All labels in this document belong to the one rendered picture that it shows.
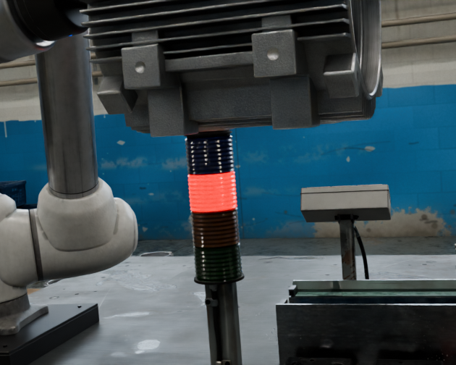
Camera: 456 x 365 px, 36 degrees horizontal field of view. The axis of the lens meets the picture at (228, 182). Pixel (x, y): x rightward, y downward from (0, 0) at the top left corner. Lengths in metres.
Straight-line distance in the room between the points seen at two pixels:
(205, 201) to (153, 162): 6.47
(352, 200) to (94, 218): 0.51
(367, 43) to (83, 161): 0.87
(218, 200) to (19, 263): 0.71
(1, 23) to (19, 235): 0.87
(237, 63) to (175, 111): 0.07
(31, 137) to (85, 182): 6.59
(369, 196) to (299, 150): 5.44
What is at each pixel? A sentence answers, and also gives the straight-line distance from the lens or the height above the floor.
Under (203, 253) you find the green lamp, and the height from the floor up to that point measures 1.07.
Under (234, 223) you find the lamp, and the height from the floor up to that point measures 1.10.
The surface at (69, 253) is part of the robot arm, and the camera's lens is 1.48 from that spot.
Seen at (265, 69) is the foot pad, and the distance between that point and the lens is 0.48.
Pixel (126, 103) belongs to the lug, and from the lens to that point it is 0.56.
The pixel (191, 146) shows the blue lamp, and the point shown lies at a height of 1.20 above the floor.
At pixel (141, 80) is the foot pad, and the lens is 0.52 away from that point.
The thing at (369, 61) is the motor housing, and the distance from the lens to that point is 0.63.
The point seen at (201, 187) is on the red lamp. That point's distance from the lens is 0.86.
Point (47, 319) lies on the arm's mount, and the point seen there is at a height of 0.84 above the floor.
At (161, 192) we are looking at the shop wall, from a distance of 7.32.
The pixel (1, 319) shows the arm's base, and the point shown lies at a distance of 1.50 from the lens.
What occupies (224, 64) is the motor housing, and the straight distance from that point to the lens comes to 0.50.
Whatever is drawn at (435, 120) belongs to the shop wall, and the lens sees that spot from 6.63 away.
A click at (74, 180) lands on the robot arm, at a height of 1.13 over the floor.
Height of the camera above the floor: 1.23
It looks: 5 degrees down
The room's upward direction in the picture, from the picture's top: 4 degrees counter-clockwise
